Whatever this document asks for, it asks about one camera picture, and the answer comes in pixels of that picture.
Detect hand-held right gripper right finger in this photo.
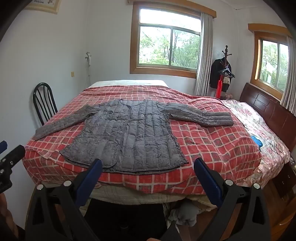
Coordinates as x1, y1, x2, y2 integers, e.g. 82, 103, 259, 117
159, 158, 271, 241

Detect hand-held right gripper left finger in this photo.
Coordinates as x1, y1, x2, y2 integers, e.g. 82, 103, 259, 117
24, 159, 103, 241

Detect grey quilted jacket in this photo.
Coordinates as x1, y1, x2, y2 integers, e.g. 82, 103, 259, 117
35, 98, 234, 174

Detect red plaid blanket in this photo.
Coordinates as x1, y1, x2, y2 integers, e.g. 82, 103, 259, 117
22, 85, 262, 195

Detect grey crumpled cloth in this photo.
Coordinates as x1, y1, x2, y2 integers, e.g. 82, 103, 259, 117
168, 200, 204, 229

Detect black metal chair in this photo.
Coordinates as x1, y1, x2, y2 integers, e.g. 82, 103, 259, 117
33, 82, 58, 127

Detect blue cloth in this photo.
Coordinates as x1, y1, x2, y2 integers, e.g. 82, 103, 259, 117
251, 136, 263, 148

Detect pink floral quilt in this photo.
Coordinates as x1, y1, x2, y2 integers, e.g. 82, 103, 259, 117
221, 99, 291, 186

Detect red hanging bag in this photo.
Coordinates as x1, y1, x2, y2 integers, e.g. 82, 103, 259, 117
215, 80, 223, 99

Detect dark wooden headboard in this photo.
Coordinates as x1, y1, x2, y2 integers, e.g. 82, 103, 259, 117
239, 83, 296, 151

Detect white bed sheet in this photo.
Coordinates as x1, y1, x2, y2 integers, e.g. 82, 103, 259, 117
88, 79, 169, 89

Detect dark hanging coat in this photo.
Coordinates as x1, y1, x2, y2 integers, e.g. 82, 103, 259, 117
210, 58, 232, 91

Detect grey curtain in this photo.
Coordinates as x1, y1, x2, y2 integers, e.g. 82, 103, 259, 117
280, 36, 296, 109
194, 12, 213, 96

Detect wooden coat rack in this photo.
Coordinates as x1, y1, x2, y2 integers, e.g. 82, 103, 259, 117
221, 45, 233, 99

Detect small wooden framed window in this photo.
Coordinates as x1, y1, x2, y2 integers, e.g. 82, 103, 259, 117
248, 23, 292, 100

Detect large wooden framed window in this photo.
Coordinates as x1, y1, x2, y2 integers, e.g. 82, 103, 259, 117
128, 0, 217, 79

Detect wall hook with cord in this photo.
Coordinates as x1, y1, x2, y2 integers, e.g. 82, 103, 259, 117
85, 52, 92, 87

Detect framed wall picture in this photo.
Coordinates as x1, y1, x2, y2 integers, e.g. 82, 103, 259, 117
24, 0, 62, 15

